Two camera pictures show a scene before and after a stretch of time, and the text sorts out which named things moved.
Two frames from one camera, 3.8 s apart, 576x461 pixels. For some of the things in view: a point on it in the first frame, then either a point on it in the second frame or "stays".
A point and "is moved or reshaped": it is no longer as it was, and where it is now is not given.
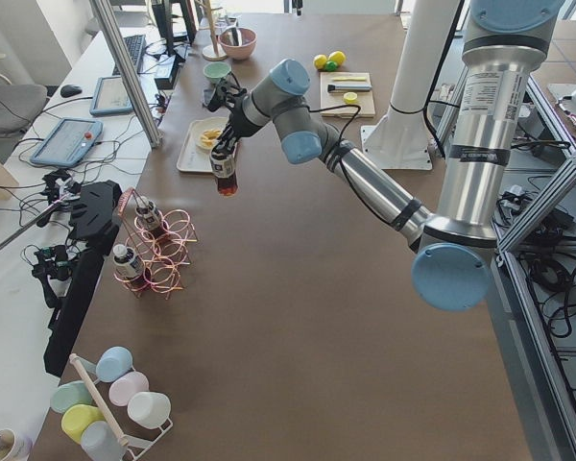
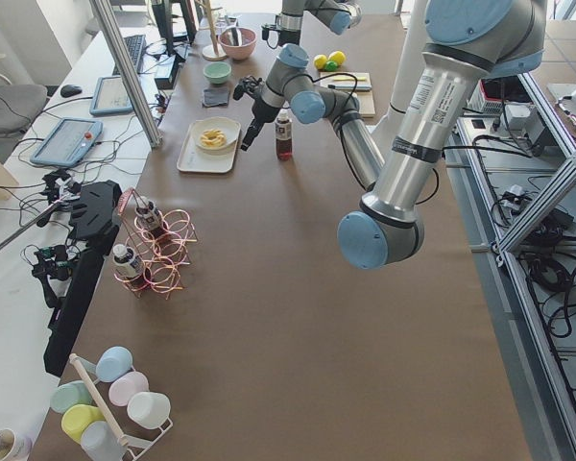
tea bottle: x=150 y=218 stays
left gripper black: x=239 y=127 -> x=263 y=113
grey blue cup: x=102 y=443 stays
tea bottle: x=223 y=166 is moved or reshaped
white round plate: x=207 y=132 stays
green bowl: x=216 y=71 stays
